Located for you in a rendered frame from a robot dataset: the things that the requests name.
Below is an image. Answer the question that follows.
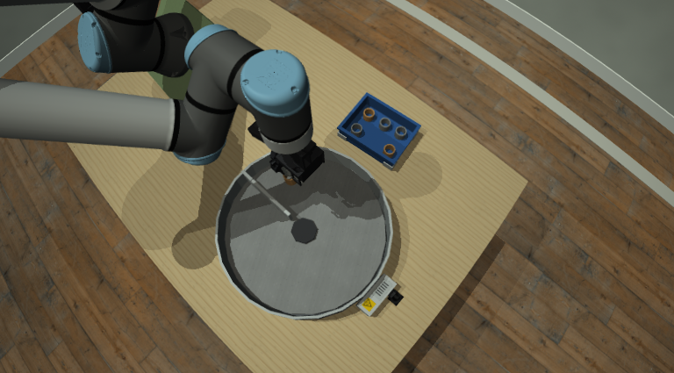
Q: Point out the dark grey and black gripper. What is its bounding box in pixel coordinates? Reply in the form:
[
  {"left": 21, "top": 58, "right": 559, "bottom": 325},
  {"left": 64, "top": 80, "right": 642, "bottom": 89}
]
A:
[{"left": 269, "top": 140, "right": 325, "bottom": 186}]

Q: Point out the blue crate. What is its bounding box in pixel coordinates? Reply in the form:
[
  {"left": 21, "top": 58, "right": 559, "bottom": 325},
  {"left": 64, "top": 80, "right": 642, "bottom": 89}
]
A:
[{"left": 339, "top": 93, "right": 421, "bottom": 170}]

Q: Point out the bronze bushing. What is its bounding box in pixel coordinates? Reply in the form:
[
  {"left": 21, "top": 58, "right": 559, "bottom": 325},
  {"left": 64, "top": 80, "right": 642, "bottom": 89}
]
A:
[
  {"left": 363, "top": 108, "right": 375, "bottom": 122},
  {"left": 383, "top": 144, "right": 395, "bottom": 158},
  {"left": 283, "top": 175, "right": 296, "bottom": 185}
]

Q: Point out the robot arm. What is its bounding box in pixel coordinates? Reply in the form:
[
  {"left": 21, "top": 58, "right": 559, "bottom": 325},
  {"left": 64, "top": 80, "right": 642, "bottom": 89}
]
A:
[{"left": 0, "top": 0, "right": 313, "bottom": 166}]

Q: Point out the grey metal sleeve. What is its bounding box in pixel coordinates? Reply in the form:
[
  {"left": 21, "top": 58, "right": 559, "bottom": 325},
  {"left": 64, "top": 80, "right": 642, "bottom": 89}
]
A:
[
  {"left": 379, "top": 118, "right": 391, "bottom": 132},
  {"left": 394, "top": 126, "right": 406, "bottom": 140},
  {"left": 351, "top": 123, "right": 362, "bottom": 137}
]

